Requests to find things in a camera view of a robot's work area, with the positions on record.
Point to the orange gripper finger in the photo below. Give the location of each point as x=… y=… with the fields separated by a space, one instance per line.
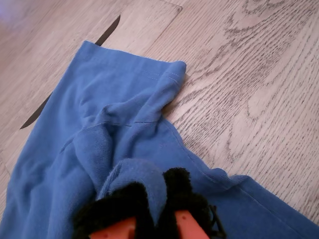
x=187 y=206
x=119 y=206

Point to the blue printed T-shirt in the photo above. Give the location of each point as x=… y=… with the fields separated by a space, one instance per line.
x=112 y=112

